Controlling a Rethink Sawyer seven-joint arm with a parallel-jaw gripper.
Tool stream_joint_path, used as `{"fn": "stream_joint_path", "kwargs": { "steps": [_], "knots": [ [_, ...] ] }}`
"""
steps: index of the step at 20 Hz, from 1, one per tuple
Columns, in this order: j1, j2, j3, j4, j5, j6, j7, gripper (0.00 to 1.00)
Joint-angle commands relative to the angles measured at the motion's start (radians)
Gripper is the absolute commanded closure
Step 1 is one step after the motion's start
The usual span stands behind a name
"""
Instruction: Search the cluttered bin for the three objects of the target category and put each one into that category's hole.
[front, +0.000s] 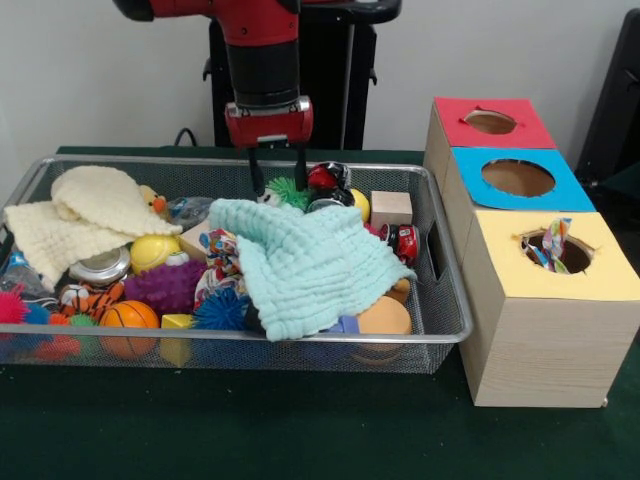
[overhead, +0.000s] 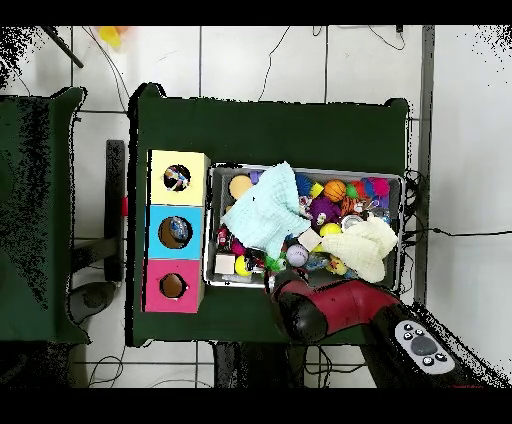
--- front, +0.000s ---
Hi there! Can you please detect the small wooden cube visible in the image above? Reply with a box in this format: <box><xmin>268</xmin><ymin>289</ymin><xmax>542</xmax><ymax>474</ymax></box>
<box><xmin>370</xmin><ymin>191</ymin><xmax>414</xmax><ymax>229</ymax></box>

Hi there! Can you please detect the multicolour cartoon print cloth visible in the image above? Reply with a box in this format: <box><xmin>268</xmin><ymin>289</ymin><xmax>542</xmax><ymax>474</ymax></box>
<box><xmin>195</xmin><ymin>229</ymin><xmax>247</xmax><ymax>303</ymax></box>

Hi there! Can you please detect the peach orange ball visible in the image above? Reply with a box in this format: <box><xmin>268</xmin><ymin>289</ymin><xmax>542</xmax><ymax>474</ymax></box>
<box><xmin>355</xmin><ymin>297</ymin><xmax>413</xmax><ymax>341</ymax></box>

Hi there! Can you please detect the orange toy basketball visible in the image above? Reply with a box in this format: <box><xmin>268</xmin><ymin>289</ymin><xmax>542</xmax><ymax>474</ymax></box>
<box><xmin>98</xmin><ymin>300</ymin><xmax>161</xmax><ymax>359</ymax></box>

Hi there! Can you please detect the cream yellow cloth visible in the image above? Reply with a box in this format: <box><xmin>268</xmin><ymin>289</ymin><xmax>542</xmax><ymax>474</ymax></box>
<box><xmin>5</xmin><ymin>165</ymin><xmax>184</xmax><ymax>284</ymax></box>

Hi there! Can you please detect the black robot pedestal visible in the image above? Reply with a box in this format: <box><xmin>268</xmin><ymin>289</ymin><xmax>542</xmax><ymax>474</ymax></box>
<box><xmin>193</xmin><ymin>0</ymin><xmax>403</xmax><ymax>151</ymax></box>

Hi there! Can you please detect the colourful polka dot cloth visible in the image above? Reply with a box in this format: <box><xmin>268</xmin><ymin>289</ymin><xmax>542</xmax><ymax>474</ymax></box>
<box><xmin>525</xmin><ymin>215</ymin><xmax>573</xmax><ymax>273</ymax></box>

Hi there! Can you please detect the black chair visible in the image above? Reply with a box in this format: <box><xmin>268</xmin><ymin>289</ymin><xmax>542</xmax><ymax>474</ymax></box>
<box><xmin>578</xmin><ymin>8</ymin><xmax>640</xmax><ymax>191</ymax></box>

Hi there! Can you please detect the yellow ball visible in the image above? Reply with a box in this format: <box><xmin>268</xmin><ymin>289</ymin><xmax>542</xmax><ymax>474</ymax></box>
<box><xmin>349</xmin><ymin>188</ymin><xmax>371</xmax><ymax>223</ymax></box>
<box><xmin>130</xmin><ymin>234</ymin><xmax>184</xmax><ymax>276</ymax></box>

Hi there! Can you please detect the pink spiky ball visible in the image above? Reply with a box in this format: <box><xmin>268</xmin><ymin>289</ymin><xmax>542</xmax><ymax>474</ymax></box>
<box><xmin>0</xmin><ymin>288</ymin><xmax>33</xmax><ymax>326</ymax></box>

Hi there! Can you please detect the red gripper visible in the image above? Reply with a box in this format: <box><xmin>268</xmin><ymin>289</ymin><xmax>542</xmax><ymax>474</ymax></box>
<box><xmin>224</xmin><ymin>96</ymin><xmax>315</xmax><ymax>198</ymax></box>

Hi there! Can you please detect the green spiky ball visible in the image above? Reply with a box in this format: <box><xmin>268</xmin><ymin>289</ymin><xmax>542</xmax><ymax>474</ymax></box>
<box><xmin>266</xmin><ymin>177</ymin><xmax>313</xmax><ymax>213</ymax></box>

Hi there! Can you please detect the mint green cloth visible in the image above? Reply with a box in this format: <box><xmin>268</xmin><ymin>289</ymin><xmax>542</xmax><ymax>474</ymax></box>
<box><xmin>207</xmin><ymin>198</ymin><xmax>417</xmax><ymax>343</ymax></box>

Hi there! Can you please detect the shallow clear mesh bin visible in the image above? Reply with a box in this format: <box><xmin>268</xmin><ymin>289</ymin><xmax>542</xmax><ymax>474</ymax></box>
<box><xmin>0</xmin><ymin>153</ymin><xmax>474</xmax><ymax>376</ymax></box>

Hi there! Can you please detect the wooden box with three holes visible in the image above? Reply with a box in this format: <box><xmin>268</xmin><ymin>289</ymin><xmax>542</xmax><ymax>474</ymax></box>
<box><xmin>424</xmin><ymin>97</ymin><xmax>640</xmax><ymax>409</ymax></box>

